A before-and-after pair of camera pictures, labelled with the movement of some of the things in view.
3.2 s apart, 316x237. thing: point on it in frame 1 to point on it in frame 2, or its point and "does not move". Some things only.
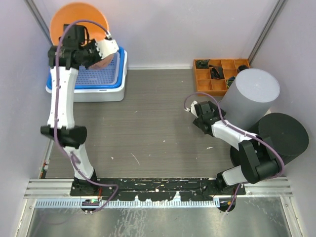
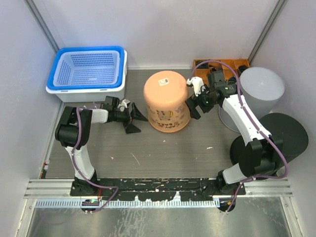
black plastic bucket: (285, 134) does not move
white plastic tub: (114, 94) does not move
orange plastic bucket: (76, 12) to (165, 94)
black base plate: (153, 189) does not move
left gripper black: (92, 44) to (129, 128)
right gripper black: (217, 113) to (192, 103)
